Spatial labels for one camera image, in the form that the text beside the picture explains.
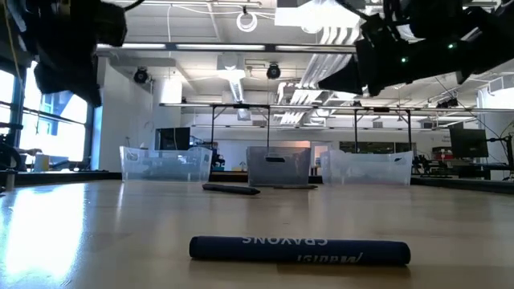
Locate yellow cable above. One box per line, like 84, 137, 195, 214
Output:
2, 0, 21, 81

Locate white ceiling unit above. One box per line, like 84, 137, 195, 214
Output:
274, 0, 365, 30

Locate blue Madisi crayon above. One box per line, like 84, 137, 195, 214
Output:
189, 235, 412, 267

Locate long ceiling light bar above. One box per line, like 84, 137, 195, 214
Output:
96, 42, 357, 54

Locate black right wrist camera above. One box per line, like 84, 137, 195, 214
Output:
359, 11, 402, 41

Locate white coiled cable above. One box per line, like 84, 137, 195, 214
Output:
235, 10, 259, 34

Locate black pen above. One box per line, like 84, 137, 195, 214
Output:
202, 182, 262, 196

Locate clear plastic bin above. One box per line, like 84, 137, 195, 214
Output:
118, 145, 213, 183
320, 149, 414, 187

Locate red case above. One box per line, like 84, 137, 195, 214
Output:
431, 146, 455, 162

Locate bright window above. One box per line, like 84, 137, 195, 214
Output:
18, 59, 92, 165

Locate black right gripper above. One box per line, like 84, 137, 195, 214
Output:
318, 35, 402, 97

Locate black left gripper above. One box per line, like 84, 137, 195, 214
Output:
34, 59, 103, 108

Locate yellow container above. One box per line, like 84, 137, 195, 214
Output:
34, 154, 51, 173

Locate black monitor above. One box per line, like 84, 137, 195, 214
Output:
448, 127, 490, 159

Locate black metal rig frame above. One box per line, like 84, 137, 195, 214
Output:
210, 103, 414, 154

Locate grey metal post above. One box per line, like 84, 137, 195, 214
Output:
2, 168, 17, 192

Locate grey translucent plastic bin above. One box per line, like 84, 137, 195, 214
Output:
246, 145, 312, 188

